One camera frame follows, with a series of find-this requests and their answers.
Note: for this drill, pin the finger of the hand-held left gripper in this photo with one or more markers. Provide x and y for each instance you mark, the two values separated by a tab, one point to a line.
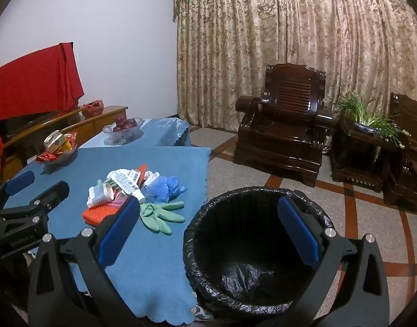
19	180
53	192

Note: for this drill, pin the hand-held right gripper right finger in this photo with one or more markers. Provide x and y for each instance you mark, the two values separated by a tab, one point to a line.
298	231

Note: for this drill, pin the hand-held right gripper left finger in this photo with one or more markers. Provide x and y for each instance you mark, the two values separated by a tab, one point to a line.
118	231

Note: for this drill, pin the orange bumpy mat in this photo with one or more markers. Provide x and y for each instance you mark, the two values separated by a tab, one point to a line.
98	215

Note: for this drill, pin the green rubber glove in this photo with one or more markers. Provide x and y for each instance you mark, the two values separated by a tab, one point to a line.
157	218

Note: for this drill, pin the pale green glove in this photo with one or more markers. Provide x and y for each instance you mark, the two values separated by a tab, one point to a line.
99	183

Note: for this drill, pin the white cardboard box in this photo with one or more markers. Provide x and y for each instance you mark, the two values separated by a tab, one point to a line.
127	177

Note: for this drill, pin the black-lined trash bin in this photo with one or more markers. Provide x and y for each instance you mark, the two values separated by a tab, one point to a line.
242	218

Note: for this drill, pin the blue plastic glove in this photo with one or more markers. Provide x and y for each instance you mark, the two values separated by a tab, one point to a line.
164	189

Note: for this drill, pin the red candy wrapper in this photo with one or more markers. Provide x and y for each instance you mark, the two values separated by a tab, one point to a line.
47	157

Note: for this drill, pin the glass snack bowl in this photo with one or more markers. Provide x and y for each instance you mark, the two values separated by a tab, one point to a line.
64	156

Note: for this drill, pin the white snack box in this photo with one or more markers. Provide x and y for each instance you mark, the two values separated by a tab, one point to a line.
54	140

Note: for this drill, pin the yellow red snack packet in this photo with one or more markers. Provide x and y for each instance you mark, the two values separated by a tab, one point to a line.
69	141

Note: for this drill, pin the black television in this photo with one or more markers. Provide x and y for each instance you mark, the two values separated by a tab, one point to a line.
21	124

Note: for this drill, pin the wooden television cabinet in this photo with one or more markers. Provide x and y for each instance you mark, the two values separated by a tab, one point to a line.
92	126

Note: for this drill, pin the glass fruit bowl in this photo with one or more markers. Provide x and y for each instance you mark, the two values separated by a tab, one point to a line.
123	136

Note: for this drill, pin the red plastic bag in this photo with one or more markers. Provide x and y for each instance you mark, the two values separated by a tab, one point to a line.
92	109

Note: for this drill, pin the red cloth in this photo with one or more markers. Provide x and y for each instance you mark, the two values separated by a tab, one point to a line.
28	85

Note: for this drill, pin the red apple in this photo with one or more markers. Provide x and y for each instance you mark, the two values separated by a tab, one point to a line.
120	120
131	123

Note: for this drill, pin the dark wooden side table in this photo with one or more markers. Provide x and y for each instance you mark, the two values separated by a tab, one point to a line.
358	150

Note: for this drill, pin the pale blue tablecloth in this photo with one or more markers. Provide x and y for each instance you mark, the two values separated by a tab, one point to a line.
161	133

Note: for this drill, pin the patterned cloth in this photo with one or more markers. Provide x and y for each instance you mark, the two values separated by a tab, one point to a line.
203	313

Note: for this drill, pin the potted green plant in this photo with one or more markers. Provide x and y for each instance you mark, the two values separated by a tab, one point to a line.
365	122

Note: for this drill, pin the dark wooden armchair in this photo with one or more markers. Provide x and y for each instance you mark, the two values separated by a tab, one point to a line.
406	109
290	95

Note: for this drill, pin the beige floral curtain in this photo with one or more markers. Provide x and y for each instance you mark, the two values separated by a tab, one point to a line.
263	24

